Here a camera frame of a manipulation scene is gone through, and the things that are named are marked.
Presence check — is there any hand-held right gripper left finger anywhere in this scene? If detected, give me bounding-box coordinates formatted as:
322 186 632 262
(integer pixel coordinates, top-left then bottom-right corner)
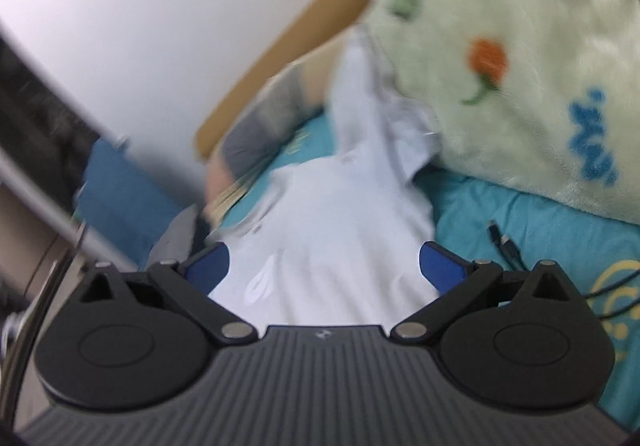
80 242 258 345

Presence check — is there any blue cloth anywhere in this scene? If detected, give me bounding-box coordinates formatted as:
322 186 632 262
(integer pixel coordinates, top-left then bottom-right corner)
75 138 188 267

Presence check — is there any white t-shirt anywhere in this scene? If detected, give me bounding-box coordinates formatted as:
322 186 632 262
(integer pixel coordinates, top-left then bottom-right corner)
207 26 443 327

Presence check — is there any green fluffy printed blanket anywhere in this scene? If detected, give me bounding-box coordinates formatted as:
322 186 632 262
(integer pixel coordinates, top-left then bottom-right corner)
360 0 640 227

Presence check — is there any teal printed bed sheet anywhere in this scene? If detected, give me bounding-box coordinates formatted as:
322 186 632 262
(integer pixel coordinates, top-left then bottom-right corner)
210 110 640 429

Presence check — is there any black usb cable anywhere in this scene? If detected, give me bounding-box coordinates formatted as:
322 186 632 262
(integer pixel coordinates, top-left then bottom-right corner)
487 221 640 319

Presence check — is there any tan wooden headboard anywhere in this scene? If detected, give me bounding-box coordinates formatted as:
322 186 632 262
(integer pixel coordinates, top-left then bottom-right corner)
195 0 372 161

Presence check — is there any grey object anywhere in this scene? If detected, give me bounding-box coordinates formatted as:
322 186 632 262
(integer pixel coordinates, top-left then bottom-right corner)
147 205 211 271

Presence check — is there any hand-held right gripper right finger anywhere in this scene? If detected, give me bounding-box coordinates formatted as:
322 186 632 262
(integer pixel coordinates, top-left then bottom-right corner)
390 241 571 345

